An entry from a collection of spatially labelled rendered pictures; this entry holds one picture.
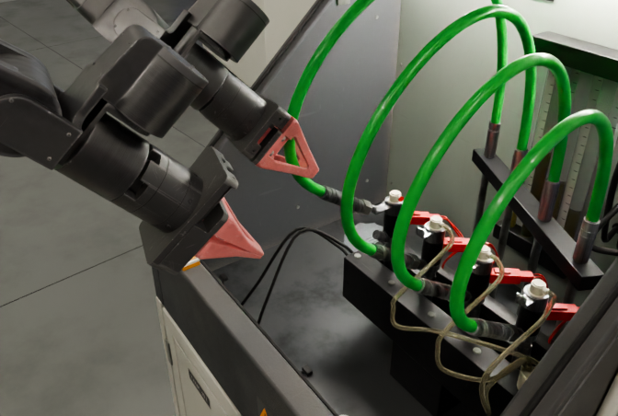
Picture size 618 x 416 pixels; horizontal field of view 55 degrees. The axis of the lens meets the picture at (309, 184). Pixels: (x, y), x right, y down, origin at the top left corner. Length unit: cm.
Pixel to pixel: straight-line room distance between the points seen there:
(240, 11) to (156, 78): 21
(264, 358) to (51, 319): 168
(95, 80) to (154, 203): 11
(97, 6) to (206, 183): 27
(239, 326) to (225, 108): 34
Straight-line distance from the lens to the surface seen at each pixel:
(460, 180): 116
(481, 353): 80
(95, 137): 46
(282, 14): 368
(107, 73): 45
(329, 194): 76
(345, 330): 102
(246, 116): 65
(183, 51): 64
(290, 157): 70
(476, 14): 70
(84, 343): 229
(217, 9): 65
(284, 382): 78
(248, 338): 84
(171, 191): 49
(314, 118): 112
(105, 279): 254
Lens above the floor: 154
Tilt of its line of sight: 31 degrees down
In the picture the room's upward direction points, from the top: straight up
